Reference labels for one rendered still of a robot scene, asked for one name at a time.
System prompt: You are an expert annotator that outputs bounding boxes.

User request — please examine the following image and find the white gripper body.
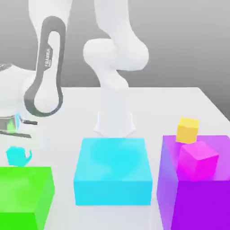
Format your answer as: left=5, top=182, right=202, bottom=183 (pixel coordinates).
left=0, top=129, right=40, bottom=150

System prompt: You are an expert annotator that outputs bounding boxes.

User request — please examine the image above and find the small magenta cube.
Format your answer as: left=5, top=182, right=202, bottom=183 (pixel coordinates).
left=177, top=140, right=220, bottom=181

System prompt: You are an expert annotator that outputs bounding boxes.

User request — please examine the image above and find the small yellow cube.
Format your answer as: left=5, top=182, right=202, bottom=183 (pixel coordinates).
left=176, top=117, right=200, bottom=144

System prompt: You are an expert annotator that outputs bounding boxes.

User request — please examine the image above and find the large green box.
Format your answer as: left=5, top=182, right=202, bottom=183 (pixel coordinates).
left=0, top=166, right=55, bottom=230

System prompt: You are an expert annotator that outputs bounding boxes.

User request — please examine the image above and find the large purple box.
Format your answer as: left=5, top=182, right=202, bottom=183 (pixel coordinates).
left=156, top=134, right=230, bottom=230

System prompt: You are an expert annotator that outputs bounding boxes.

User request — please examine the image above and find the large cyan box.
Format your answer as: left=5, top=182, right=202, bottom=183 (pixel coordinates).
left=73, top=137, right=153, bottom=206

